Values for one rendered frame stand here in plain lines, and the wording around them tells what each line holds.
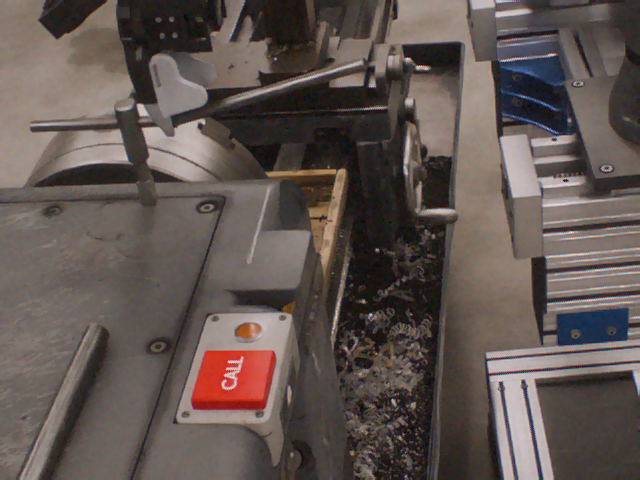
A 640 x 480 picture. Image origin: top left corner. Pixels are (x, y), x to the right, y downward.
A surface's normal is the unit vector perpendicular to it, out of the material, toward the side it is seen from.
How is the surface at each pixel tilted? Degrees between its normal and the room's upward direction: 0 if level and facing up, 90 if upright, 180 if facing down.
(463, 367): 0
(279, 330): 0
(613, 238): 90
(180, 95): 90
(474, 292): 0
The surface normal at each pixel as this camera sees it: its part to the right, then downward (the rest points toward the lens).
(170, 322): -0.13, -0.80
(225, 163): 0.65, -0.55
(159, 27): -0.13, 0.59
